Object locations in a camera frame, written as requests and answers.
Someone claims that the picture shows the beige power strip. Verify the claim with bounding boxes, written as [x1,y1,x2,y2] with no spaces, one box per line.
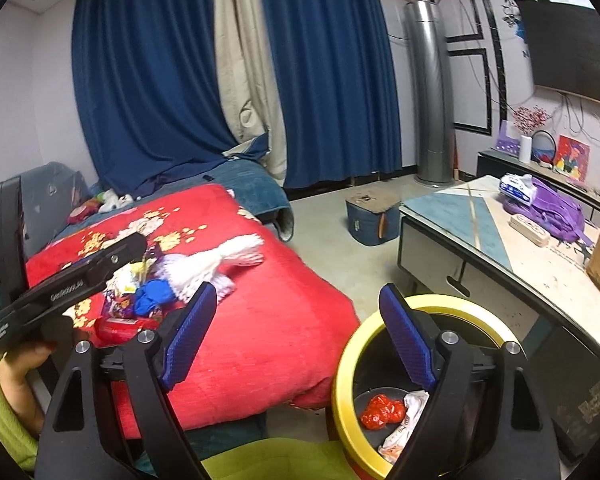
[509,213,552,247]

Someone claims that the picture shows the purple box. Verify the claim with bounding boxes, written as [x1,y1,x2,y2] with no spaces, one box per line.
[495,121,521,157]

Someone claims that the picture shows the red heart wall ornament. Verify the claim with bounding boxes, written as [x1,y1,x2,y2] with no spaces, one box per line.
[512,105,553,136]

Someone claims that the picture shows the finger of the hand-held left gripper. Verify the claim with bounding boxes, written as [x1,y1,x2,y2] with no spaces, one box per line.
[82,232,149,286]

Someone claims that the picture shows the blue crumpled cloth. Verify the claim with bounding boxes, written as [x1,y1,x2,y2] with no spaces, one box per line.
[132,279,178,317]

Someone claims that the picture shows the white crumpled wrapper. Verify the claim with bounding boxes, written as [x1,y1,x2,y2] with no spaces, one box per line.
[378,390,431,463]

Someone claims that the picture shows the white foam fruit net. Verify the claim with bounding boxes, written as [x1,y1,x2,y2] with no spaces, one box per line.
[165,234,266,306]

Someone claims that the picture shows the blue sofa cover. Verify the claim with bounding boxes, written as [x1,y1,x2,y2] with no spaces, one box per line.
[55,152,296,241]

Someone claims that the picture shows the white plush toy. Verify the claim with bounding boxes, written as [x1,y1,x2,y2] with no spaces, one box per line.
[100,190,136,213]

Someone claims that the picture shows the silver tower air conditioner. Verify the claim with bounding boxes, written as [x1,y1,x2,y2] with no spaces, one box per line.
[404,0,456,186]

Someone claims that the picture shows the red floral blanket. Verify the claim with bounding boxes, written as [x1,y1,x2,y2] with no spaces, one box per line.
[25,183,361,441]

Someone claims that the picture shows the red crumpled wrapper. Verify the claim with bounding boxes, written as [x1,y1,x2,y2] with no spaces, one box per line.
[360,394,407,431]

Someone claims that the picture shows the coffee table with drawers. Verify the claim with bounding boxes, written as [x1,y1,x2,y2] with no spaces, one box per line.
[397,175,600,466]

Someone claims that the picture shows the red plush toy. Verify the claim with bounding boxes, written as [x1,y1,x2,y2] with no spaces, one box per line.
[67,200,101,225]

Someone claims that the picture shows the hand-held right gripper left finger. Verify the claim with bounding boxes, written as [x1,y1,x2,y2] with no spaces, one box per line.
[34,281,218,480]

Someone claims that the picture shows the blue storage stool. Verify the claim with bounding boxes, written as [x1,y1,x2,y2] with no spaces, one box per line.
[345,186,402,247]

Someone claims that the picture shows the grey plastic cover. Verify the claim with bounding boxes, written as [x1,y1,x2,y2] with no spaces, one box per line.
[22,161,97,241]

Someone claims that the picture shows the round framed ornament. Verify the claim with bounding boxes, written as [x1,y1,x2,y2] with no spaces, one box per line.
[530,130,556,166]

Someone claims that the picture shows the black television stand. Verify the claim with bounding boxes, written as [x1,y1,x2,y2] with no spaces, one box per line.
[476,149,600,216]

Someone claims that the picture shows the purple backpack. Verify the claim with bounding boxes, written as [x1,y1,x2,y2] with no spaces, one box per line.
[502,177,593,248]

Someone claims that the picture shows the narrow blue curtain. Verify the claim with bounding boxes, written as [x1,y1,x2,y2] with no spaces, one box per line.
[256,0,403,190]

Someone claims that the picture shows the blue white tissue pack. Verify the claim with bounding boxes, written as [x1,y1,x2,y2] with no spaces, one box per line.
[499,172,541,205]

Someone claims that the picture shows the person's left hand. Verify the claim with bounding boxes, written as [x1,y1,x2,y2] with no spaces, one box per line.
[0,340,57,401]

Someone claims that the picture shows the red snack packet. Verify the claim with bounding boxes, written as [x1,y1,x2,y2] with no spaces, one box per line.
[94,316,163,346]

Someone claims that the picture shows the black wall television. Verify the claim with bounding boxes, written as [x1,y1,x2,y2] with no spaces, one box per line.
[516,0,600,111]

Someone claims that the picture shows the beige curtain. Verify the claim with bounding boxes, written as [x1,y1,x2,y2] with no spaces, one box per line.
[210,0,288,186]

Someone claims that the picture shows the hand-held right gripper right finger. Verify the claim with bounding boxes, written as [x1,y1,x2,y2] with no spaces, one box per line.
[378,282,563,480]

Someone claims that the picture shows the wide blue curtain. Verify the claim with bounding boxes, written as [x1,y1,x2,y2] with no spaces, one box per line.
[71,0,253,196]

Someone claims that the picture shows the person's green clothing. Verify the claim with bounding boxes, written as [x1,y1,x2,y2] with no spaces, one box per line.
[195,437,361,480]

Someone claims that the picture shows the purple candy wrapper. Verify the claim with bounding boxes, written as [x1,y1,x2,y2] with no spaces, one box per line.
[102,292,138,320]

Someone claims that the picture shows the yellow rimmed black bin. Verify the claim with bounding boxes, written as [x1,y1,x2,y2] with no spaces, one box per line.
[331,294,531,480]

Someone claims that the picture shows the colourful painting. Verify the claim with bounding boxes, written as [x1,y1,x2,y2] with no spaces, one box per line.
[552,135,592,183]

